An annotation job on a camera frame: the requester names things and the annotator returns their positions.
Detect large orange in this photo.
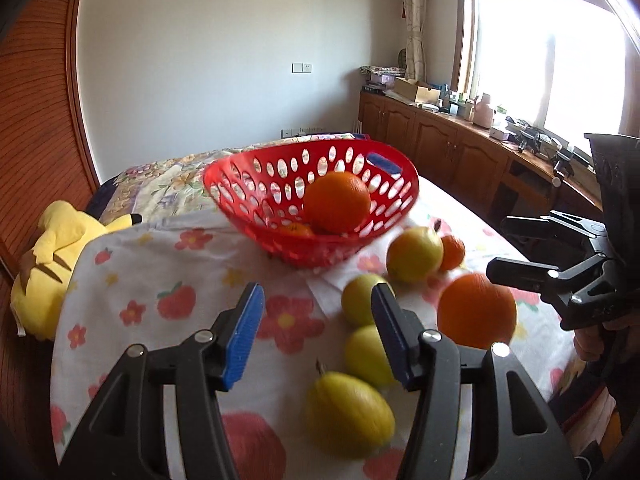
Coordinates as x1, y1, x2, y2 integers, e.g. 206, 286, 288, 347
303, 171, 371, 234
436, 273, 518, 349

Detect small tangerine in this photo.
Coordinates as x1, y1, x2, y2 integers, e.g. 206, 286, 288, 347
439, 234, 465, 272
279, 222, 314, 237

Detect yellow green pear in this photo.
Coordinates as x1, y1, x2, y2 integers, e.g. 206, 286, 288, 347
386, 226, 444, 284

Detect green apple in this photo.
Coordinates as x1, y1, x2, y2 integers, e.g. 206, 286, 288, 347
343, 325, 396, 390
341, 273, 392, 328

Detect yellow pear with stem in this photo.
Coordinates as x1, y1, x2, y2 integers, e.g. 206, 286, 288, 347
304, 361, 396, 460

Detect person's right hand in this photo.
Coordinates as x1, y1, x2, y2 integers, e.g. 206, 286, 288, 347
574, 310, 640, 362

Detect wooden low cabinet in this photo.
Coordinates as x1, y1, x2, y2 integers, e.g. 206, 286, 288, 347
358, 91, 603, 226

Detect wooden framed window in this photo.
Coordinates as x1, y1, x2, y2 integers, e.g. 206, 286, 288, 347
452, 0, 639, 145

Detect pink white bottle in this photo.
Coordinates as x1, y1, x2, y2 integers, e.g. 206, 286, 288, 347
472, 92, 495, 129

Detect white fruit print cloth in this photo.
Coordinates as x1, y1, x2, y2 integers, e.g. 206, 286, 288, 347
51, 181, 574, 479

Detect yellow Pikachu plush toy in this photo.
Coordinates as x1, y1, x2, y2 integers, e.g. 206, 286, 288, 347
10, 200, 142, 340

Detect cardboard box on cabinet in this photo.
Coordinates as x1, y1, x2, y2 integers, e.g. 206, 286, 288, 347
393, 77, 440, 104

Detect large orange in basket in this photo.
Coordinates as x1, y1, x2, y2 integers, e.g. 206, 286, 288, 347
303, 171, 371, 234

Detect red perforated plastic basket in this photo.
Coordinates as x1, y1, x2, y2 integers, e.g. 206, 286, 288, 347
203, 138, 419, 268

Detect small tangerine in basket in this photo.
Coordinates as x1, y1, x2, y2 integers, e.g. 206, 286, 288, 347
279, 222, 314, 237

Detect floral bed quilt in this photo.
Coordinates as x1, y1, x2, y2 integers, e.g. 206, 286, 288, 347
85, 132, 355, 224

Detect patterned beige curtain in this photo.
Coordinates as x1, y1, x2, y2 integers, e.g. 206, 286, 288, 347
402, 0, 426, 80

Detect wooden wardrobe sliding doors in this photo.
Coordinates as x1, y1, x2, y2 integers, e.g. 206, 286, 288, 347
1, 0, 99, 468

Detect white wall power strip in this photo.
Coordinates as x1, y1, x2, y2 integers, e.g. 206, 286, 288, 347
280, 127, 324, 139

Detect white wall switch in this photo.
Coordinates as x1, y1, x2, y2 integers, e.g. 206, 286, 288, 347
291, 63, 312, 74

